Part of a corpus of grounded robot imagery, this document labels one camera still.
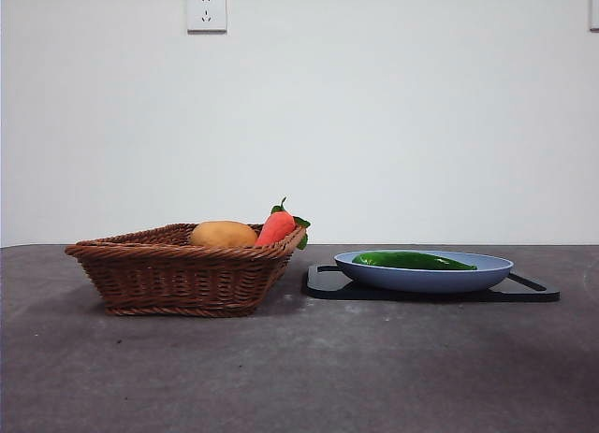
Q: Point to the yellow-brown potato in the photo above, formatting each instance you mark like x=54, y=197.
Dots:
x=223, y=234

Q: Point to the green pepper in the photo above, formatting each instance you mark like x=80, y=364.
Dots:
x=407, y=260

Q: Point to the black rectangular tray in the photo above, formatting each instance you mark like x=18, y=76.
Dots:
x=327, y=290

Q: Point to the light blue plate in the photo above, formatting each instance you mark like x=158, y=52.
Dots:
x=421, y=279

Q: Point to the white wall socket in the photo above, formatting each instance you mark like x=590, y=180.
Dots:
x=207, y=11

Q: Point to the white wall plate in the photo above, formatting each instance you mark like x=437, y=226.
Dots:
x=594, y=10

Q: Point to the orange carrot with green leaves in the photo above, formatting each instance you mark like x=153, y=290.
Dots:
x=276, y=227

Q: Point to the brown wicker basket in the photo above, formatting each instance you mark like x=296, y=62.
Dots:
x=178, y=278

